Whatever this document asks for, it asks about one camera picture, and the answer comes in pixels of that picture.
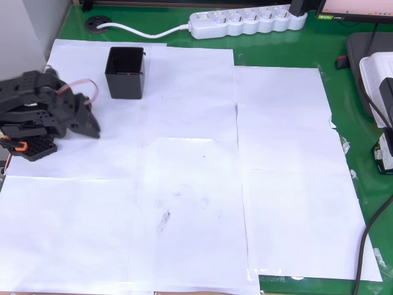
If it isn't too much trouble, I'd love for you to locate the white plastic container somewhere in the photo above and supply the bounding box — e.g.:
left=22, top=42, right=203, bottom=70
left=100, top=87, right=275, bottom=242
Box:
left=359, top=52, right=393, bottom=128

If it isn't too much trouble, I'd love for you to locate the small printed cardboard box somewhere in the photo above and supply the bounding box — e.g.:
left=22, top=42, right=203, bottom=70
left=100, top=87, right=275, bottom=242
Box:
left=370, top=132, right=393, bottom=176

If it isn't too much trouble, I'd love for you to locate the grey pad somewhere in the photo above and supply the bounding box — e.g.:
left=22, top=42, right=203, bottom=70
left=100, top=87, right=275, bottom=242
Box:
left=346, top=32, right=393, bottom=124

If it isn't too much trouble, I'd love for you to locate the black orange base clamp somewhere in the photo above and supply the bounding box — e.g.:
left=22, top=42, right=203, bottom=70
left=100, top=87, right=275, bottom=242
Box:
left=0, top=136, right=58, bottom=163

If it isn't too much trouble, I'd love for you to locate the white paper sheet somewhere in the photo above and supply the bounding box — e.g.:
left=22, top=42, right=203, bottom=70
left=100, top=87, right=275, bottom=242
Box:
left=0, top=175, right=154, bottom=295
left=236, top=122, right=351, bottom=173
left=136, top=137, right=262, bottom=295
left=4, top=39, right=168, bottom=181
left=142, top=45, right=239, bottom=148
left=233, top=66, right=337, bottom=130
left=241, top=167, right=383, bottom=282

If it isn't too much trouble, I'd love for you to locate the white power strip cable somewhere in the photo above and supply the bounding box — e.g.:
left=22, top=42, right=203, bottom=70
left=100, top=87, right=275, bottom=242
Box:
left=97, top=23, right=193, bottom=39

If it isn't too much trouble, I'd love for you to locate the computer monitor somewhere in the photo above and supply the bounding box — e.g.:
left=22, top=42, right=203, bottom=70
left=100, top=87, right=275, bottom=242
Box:
left=317, top=0, right=393, bottom=25

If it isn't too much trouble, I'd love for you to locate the black plug adapter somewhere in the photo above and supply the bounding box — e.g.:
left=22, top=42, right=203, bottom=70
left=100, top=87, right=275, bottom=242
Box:
left=290, top=0, right=308, bottom=16

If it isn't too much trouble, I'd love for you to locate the white power strip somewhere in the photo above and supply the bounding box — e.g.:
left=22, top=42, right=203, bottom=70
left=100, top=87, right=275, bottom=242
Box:
left=187, top=5, right=308, bottom=40

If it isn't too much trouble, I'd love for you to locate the thick black cable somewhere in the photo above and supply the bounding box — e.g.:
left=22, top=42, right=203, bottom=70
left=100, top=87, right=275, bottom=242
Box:
left=352, top=92, right=393, bottom=295

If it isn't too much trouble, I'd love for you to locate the black desk cable grommet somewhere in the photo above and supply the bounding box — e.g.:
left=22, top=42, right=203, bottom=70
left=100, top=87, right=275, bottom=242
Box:
left=85, top=17, right=113, bottom=33

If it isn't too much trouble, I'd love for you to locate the red servo wire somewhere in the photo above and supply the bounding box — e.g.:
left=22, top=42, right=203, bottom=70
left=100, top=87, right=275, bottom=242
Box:
left=58, top=79, right=99, bottom=108

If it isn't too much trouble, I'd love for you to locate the black square box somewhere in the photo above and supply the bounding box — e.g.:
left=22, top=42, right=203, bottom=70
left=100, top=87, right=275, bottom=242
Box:
left=104, top=46, right=147, bottom=100

